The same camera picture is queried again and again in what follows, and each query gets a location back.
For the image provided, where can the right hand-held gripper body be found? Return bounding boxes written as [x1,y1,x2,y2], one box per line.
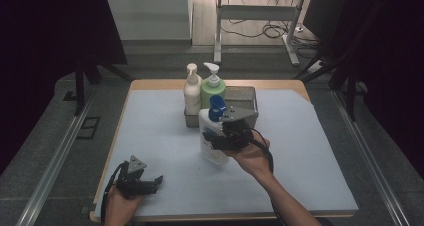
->
[218,105,260,152]

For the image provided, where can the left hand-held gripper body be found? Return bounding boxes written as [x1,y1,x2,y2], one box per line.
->
[114,154,151,198]

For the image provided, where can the white bottle with blue pump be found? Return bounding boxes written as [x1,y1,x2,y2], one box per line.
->
[198,94,234,165]

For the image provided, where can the clear grey storage bin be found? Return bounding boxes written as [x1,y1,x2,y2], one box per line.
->
[183,85,260,129]

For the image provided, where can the light green pump bottle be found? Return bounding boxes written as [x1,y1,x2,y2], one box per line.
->
[200,62,228,110]

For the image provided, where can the cream ribbed pump bottle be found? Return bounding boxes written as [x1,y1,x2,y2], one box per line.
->
[183,63,203,116]

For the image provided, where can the person's right hand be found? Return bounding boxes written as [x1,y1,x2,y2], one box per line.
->
[226,140,273,181]

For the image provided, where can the person's left hand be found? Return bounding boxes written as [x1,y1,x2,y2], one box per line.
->
[104,185,145,226]

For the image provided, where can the wooden table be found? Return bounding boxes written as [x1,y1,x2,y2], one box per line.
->
[89,79,359,224]

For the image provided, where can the black stand legs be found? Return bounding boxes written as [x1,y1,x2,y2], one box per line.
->
[74,62,134,117]
[293,52,358,122]

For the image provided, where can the white panel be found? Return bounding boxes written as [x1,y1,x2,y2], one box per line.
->
[104,0,194,42]

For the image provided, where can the dark curtain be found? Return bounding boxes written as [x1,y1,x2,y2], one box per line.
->
[303,0,424,170]
[0,0,128,174]

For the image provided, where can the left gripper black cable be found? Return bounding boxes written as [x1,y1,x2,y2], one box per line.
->
[100,161,129,225]

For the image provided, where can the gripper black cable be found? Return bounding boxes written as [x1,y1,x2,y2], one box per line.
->
[100,161,129,225]
[248,128,289,226]

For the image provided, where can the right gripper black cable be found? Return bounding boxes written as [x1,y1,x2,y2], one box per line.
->
[248,128,289,226]

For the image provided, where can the aluminium rail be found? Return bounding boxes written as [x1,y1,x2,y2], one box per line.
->
[16,92,98,226]
[331,89,411,226]

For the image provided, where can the black floor cables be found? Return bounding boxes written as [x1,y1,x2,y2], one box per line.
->
[219,0,321,59]

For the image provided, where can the white metal desk frame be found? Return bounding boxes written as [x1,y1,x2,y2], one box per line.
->
[213,0,306,67]

